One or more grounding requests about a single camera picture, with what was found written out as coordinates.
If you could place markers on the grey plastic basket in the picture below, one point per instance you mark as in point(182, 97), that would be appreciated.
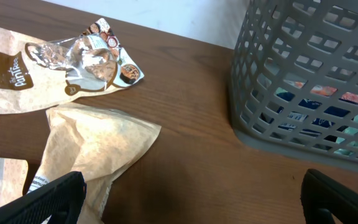
point(294, 79)

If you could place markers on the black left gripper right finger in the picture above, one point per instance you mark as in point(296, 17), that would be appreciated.
point(324, 199)

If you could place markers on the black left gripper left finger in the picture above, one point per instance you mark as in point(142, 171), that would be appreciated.
point(59, 201)

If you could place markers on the Pantree cookie pouch printed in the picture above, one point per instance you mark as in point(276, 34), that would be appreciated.
point(36, 74)

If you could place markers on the plain beige paper pouch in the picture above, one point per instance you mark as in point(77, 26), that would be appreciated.
point(100, 143)

